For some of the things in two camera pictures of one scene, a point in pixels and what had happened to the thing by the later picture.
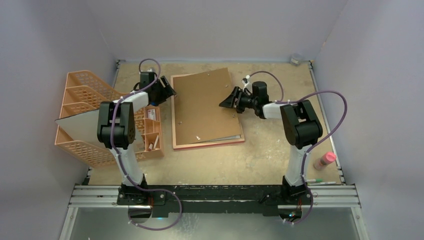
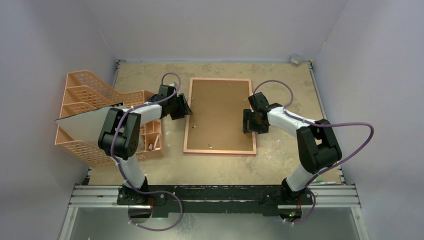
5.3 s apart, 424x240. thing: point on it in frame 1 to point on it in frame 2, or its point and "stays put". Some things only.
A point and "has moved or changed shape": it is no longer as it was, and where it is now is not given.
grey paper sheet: (86, 124) stays put
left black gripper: (167, 91) to (183, 109)
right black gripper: (238, 99) to (250, 122)
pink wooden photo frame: (200, 144) to (196, 152)
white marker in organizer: (156, 141) stays put
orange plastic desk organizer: (84, 93) stays put
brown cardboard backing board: (198, 116) has moved or changed shape
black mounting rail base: (216, 201) stays put
